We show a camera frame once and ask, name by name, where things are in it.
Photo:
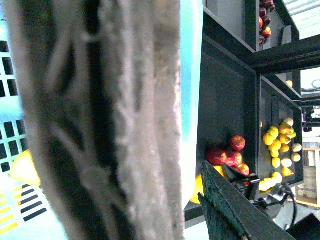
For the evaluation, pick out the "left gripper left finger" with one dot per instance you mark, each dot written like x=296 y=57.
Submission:
x=100 y=125

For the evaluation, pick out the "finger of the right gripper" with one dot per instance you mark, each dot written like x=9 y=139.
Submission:
x=231 y=174

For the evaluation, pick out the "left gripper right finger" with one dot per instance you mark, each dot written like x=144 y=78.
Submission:
x=229 y=215

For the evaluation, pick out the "yellow lemon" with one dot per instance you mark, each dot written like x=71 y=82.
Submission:
x=23 y=169

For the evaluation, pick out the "light blue plastic basket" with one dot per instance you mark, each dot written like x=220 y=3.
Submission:
x=191 y=75

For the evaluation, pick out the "dark wooden display stand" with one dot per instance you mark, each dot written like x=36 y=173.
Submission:
x=245 y=89

